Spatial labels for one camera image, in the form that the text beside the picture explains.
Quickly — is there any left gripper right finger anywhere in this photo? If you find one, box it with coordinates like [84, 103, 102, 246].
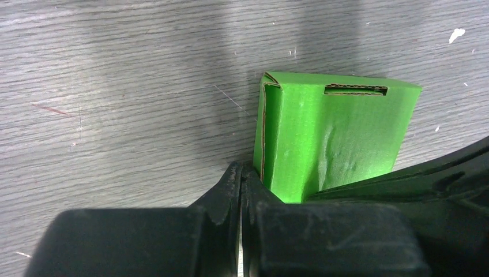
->
[241, 167, 431, 276]

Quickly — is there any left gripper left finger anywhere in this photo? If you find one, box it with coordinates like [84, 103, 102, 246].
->
[25, 162, 242, 276]

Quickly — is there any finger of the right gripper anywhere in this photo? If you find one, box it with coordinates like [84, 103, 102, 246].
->
[306, 138, 488, 276]

